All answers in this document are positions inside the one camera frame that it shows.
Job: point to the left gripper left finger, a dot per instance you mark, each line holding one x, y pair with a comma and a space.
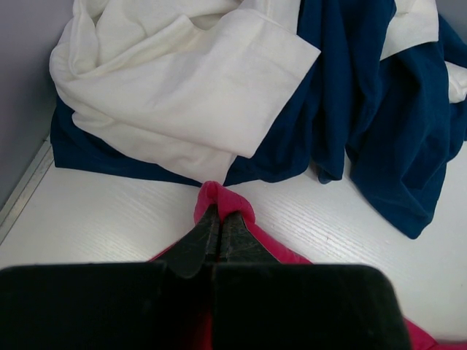
159, 304

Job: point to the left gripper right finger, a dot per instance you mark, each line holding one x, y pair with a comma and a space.
260, 303

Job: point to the pink t shirt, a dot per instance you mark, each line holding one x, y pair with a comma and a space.
228, 202

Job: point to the white t shirt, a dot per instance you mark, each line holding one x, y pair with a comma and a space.
175, 84

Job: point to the navy blue t shirt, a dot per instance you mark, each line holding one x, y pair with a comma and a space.
365, 127

